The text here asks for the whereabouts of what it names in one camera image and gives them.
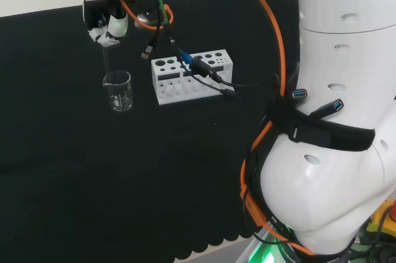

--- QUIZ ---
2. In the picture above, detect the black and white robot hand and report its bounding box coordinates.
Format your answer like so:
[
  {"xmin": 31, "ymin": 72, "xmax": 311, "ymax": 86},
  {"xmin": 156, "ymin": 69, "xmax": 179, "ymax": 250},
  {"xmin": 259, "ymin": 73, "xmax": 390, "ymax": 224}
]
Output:
[{"xmin": 82, "ymin": 0, "xmax": 129, "ymax": 48}]

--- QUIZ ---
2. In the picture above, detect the white test tube rack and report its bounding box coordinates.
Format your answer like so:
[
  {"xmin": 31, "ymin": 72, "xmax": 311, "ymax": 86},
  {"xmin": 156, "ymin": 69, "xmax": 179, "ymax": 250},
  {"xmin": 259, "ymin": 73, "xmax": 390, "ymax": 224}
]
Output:
[{"xmin": 150, "ymin": 48, "xmax": 236, "ymax": 106}]

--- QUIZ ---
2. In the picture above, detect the small clear glass beaker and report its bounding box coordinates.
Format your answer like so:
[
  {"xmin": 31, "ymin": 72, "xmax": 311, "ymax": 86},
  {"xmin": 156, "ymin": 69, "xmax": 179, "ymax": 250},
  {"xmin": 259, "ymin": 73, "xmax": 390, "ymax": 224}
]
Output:
[{"xmin": 102, "ymin": 70, "xmax": 134, "ymax": 113}]

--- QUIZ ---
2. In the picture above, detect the black bench cloth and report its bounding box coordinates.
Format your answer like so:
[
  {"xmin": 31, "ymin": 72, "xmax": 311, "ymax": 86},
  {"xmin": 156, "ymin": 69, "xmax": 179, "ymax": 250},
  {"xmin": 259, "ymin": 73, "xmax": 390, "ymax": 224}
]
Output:
[{"xmin": 0, "ymin": 0, "xmax": 301, "ymax": 263}]

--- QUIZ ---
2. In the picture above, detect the long black blue-tipped plug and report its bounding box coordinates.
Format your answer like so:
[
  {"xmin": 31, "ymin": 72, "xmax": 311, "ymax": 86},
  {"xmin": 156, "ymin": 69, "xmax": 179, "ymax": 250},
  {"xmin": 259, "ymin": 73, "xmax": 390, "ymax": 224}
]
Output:
[{"xmin": 310, "ymin": 98, "xmax": 345, "ymax": 118}]

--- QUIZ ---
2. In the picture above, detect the yellow stop button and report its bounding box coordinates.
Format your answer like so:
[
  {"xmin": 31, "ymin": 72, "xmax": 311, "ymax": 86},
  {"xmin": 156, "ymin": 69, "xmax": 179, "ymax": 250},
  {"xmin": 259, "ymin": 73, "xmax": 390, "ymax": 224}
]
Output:
[{"xmin": 366, "ymin": 199, "xmax": 396, "ymax": 236}]

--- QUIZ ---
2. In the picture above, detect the black cable with silver plug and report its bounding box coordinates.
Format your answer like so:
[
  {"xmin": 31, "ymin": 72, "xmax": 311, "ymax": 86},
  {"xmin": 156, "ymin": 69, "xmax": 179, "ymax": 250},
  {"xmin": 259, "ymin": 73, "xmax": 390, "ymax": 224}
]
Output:
[{"xmin": 140, "ymin": 26, "xmax": 165, "ymax": 60}]

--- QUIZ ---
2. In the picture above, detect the black cable with blue connector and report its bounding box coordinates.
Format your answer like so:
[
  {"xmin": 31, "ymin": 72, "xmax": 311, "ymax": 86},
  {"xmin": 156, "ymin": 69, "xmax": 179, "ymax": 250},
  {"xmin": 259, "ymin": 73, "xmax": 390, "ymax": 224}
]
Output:
[{"xmin": 169, "ymin": 36, "xmax": 258, "ymax": 100}]

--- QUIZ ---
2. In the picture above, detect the orange cable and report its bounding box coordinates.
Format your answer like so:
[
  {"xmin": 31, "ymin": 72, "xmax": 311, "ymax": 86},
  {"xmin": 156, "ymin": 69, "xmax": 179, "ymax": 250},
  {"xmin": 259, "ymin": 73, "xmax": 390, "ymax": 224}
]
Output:
[{"xmin": 103, "ymin": 0, "xmax": 316, "ymax": 256}]

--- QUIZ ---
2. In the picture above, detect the black strap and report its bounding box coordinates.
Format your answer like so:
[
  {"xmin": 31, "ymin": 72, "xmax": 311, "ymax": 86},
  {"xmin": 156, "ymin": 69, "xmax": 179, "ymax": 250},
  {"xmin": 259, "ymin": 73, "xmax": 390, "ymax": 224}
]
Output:
[{"xmin": 268, "ymin": 73, "xmax": 376, "ymax": 152}]

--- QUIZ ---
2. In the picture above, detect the black cable bundle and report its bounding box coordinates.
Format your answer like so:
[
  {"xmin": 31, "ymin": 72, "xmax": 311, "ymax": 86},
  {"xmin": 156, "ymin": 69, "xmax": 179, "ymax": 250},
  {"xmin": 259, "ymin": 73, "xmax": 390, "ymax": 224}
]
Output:
[{"xmin": 349, "ymin": 210, "xmax": 396, "ymax": 263}]

